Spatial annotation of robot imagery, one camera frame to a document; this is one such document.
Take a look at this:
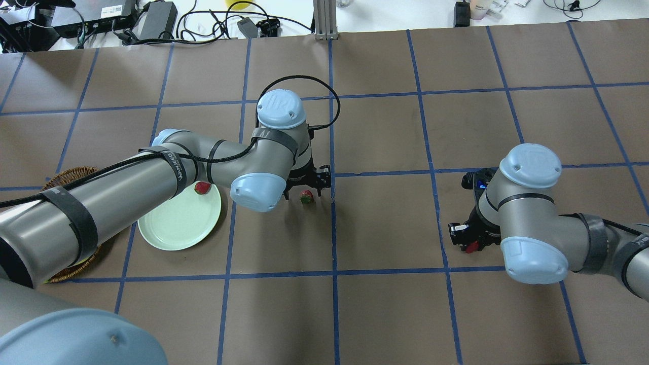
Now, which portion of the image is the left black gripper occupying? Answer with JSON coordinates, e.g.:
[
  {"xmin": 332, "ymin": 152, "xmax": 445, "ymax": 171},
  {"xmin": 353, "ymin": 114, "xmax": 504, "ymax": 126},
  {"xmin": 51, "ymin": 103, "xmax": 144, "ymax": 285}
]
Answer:
[{"xmin": 283, "ymin": 155, "xmax": 332, "ymax": 199}]

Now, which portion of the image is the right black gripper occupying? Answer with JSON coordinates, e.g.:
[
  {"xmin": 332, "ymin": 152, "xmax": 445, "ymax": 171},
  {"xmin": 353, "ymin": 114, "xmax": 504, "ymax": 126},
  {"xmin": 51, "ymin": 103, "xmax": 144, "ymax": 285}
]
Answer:
[{"xmin": 448, "ymin": 168, "xmax": 501, "ymax": 252}]

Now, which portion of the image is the strawberry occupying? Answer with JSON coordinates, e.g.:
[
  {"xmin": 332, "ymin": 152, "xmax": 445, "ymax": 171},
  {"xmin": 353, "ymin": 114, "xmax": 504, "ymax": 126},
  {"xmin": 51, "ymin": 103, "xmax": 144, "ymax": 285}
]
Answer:
[
  {"xmin": 299, "ymin": 190, "xmax": 315, "ymax": 205},
  {"xmin": 193, "ymin": 181, "xmax": 212, "ymax": 196},
  {"xmin": 464, "ymin": 241, "xmax": 481, "ymax": 254}
]

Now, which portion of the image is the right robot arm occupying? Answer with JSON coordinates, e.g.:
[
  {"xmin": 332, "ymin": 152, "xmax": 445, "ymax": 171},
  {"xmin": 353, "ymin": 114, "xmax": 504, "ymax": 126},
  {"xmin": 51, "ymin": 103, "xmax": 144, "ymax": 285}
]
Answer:
[{"xmin": 448, "ymin": 143, "xmax": 648, "ymax": 300}]

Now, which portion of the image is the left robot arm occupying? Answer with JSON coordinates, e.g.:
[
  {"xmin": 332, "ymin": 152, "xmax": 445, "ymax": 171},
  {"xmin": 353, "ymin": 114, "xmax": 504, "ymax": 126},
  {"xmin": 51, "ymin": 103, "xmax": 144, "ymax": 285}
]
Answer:
[{"xmin": 1, "ymin": 89, "xmax": 332, "ymax": 364}]

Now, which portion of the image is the light green plate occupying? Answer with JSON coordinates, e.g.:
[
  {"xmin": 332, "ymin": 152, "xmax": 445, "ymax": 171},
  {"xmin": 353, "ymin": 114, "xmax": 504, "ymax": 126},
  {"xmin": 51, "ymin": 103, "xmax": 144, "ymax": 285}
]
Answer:
[{"xmin": 137, "ymin": 184, "xmax": 222, "ymax": 251}]

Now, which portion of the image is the black power adapter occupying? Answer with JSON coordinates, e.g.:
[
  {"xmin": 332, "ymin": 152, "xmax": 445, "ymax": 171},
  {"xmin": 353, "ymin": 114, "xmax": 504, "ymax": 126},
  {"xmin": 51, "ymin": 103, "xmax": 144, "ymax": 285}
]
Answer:
[{"xmin": 237, "ymin": 18, "xmax": 261, "ymax": 39}]

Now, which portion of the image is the black power brick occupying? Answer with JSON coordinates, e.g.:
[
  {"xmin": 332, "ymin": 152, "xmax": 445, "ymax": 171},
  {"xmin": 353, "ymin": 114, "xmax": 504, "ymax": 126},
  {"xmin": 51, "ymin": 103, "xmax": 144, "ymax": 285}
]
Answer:
[{"xmin": 139, "ymin": 1, "xmax": 177, "ymax": 40}]

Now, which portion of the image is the woven wicker basket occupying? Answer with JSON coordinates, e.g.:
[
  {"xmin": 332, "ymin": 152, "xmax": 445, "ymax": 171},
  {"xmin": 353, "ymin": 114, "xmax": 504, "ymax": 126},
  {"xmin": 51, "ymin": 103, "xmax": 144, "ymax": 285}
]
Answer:
[{"xmin": 40, "ymin": 166, "xmax": 102, "ymax": 283}]

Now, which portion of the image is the aluminium frame post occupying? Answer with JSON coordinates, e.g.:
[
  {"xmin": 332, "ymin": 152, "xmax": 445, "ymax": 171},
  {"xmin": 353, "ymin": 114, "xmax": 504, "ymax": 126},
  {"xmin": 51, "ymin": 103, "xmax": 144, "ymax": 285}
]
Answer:
[{"xmin": 312, "ymin": 0, "xmax": 339, "ymax": 40}]

